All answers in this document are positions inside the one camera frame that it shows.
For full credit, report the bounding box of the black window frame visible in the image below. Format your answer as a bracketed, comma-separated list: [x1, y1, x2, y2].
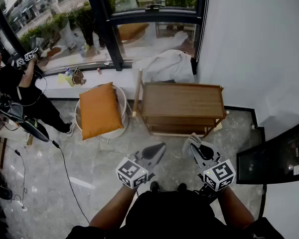
[0, 0, 211, 77]

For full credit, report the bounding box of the person's left forearm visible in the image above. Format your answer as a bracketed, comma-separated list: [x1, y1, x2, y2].
[89, 185, 138, 231]

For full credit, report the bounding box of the black monitor stand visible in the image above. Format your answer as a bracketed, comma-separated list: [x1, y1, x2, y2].
[257, 184, 268, 219]

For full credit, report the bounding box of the orange cushion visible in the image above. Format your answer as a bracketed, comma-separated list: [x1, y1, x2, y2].
[79, 82, 125, 141]

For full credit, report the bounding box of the wooden pole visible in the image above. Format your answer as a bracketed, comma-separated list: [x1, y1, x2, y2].
[132, 68, 144, 117]

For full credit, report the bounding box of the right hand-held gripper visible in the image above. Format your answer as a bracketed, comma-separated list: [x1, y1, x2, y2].
[190, 142, 236, 192]

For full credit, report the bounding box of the black flat monitor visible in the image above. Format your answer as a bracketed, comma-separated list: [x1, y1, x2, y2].
[236, 120, 299, 185]

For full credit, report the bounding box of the thin black floor cable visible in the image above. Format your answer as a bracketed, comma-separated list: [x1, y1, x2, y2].
[4, 143, 28, 208]

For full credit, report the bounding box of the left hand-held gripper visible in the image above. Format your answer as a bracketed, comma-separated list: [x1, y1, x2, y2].
[116, 142, 166, 189]

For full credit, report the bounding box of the white round chair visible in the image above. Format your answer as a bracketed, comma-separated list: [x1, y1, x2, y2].
[74, 85, 129, 144]

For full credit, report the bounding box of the white crumpled blanket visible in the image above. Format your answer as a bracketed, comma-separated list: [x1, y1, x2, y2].
[134, 49, 196, 84]

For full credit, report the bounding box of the grey cloth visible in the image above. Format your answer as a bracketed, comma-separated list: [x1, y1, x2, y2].
[182, 132, 203, 157]

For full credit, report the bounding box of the person's black clothing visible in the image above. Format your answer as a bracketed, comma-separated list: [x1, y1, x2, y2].
[66, 187, 285, 239]

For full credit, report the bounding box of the yellow-green bag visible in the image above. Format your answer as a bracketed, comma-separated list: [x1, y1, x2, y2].
[57, 72, 75, 87]

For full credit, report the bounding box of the wooden shelf top surface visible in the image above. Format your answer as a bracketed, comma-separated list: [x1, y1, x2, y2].
[139, 82, 226, 138]

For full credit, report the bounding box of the brown handbag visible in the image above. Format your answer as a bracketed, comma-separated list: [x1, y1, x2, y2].
[71, 67, 85, 86]

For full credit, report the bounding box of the person's right forearm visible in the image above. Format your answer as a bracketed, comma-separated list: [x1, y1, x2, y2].
[217, 187, 255, 230]

